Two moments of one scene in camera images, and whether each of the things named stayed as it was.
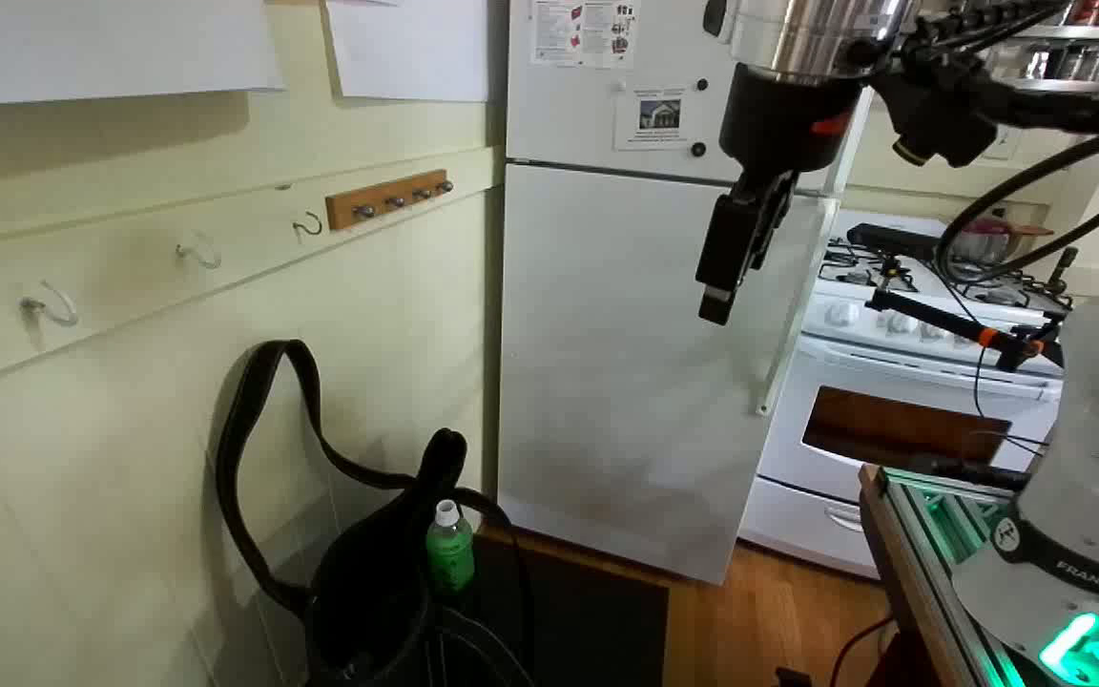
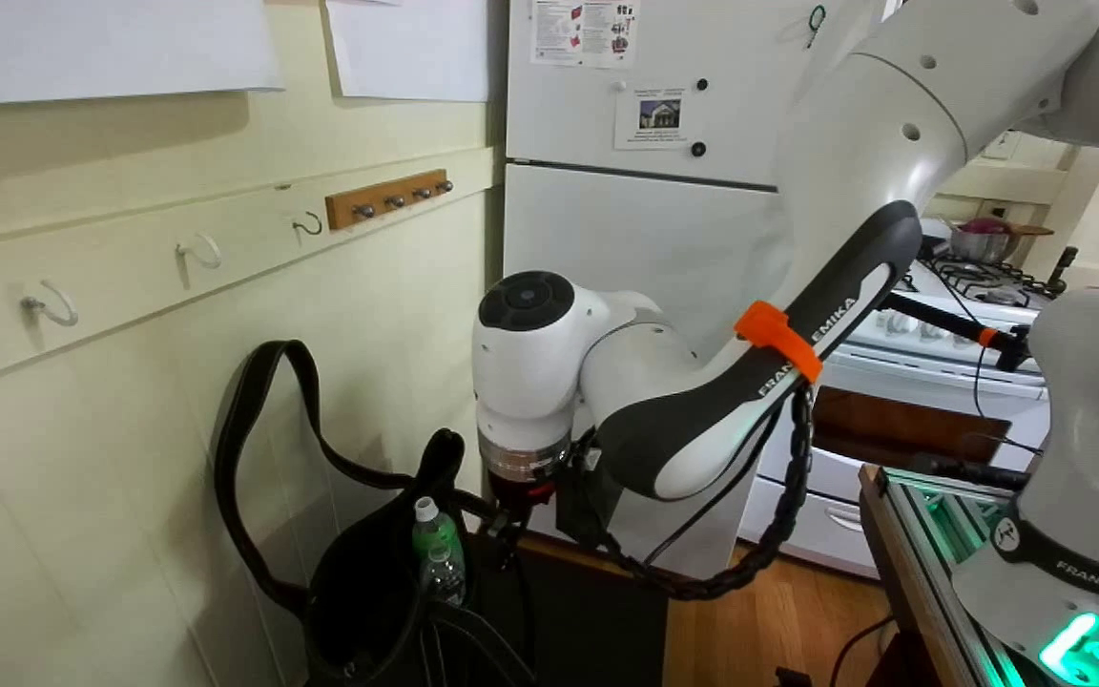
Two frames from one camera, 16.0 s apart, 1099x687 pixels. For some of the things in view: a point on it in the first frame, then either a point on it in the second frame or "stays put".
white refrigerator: (625, 421) stays put
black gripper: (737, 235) → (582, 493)
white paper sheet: (69, 51) stays put
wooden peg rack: (376, 201) stays put
